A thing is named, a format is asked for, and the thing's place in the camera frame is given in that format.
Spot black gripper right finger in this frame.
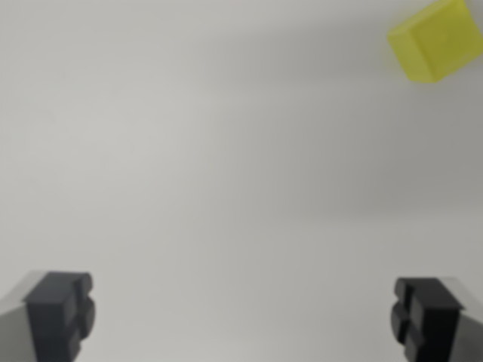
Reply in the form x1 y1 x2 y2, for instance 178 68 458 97
390 276 483 362

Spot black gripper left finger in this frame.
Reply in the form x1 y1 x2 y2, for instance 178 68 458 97
0 270 97 362

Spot yellow cube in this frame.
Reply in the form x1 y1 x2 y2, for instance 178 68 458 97
386 0 483 84

